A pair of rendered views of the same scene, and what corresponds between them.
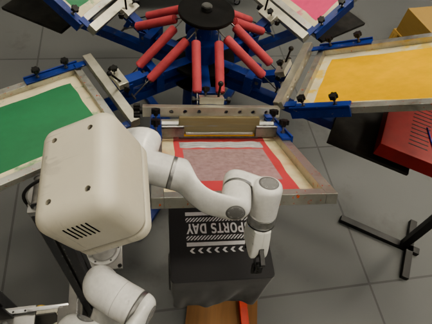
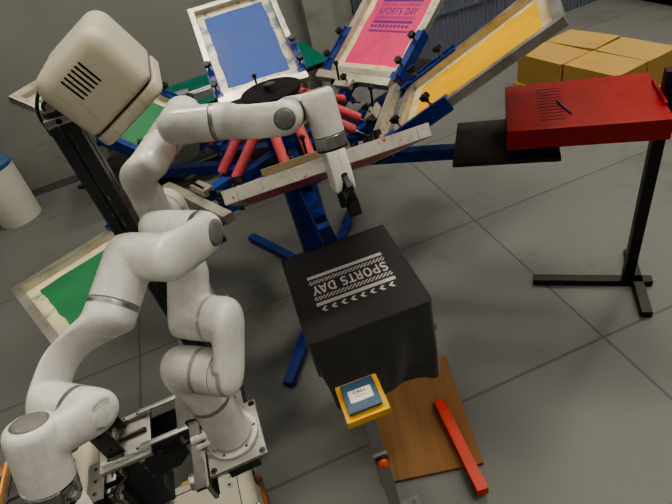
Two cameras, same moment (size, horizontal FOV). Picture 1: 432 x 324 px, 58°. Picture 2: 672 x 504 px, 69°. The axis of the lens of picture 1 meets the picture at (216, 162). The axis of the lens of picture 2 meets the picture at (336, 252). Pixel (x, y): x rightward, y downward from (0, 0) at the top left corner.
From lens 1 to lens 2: 0.71 m
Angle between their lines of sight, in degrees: 17
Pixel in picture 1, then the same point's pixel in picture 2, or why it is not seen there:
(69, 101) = not seen: hidden behind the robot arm
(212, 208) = (258, 122)
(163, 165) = (199, 108)
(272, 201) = (323, 101)
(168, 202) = (241, 191)
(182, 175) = (220, 109)
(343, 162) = (512, 224)
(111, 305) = (167, 226)
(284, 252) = (477, 339)
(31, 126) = not seen: hidden behind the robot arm
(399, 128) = (524, 113)
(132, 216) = (129, 58)
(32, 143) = not seen: hidden behind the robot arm
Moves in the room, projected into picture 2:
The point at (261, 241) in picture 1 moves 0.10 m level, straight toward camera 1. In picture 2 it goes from (337, 161) to (323, 186)
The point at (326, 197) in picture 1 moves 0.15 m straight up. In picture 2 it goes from (417, 131) to (411, 76)
